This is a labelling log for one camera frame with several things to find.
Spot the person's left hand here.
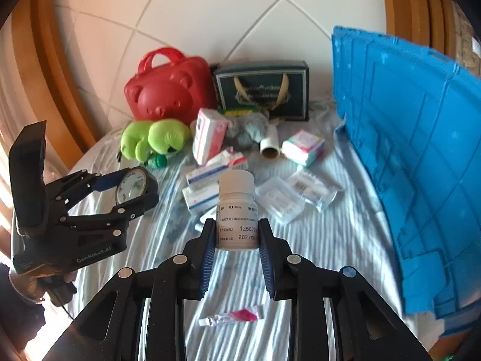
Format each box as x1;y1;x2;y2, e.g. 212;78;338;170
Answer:
8;263;78;303

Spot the wooden wall frame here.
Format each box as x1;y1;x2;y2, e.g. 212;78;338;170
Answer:
0;0;98;181

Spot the person's left forearm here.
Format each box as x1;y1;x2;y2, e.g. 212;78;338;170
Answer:
0;263;46;347

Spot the pink green tissue pack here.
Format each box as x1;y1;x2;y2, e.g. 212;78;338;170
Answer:
281;130;326;168

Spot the flat packet with barcode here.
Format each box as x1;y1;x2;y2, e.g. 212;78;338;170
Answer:
287;169;339;211

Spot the white lint roller refill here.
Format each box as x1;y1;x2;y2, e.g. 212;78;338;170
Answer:
260;123;282;159

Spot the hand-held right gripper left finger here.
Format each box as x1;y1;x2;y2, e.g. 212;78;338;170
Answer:
41;218;219;361

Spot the pink white tissue pack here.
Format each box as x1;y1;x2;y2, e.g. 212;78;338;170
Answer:
191;108;229;166

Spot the white medicine bottle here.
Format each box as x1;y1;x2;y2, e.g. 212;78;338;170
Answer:
215;169;261;252

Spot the blue plastic storage crate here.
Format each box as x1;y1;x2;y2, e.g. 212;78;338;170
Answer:
331;26;481;320

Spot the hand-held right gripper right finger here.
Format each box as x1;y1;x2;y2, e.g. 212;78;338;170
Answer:
256;218;433;361

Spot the dark green gift bag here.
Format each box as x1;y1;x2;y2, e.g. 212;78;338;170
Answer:
214;60;310;122

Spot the grey furry pompom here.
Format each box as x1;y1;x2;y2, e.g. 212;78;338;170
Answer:
225;114;271;150

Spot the wooden door frame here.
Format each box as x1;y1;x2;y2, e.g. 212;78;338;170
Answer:
379;0;457;57

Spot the small pink tube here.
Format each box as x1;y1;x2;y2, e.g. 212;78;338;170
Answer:
199;304;264;327

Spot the green frog plush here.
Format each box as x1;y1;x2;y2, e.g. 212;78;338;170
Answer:
120;118;191;162

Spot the white red blue medicine box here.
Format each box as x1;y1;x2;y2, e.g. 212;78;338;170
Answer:
186;162;249;187

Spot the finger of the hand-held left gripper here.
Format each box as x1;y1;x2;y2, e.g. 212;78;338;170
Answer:
60;192;160;242
45;171;121;205

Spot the red bear-shaped case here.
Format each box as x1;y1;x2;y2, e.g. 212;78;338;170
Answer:
125;47;219;128

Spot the clear plastic box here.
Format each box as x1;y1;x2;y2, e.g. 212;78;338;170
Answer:
256;176;306;225

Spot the pink ointment box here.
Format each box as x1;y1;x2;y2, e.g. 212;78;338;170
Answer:
205;148;245;168

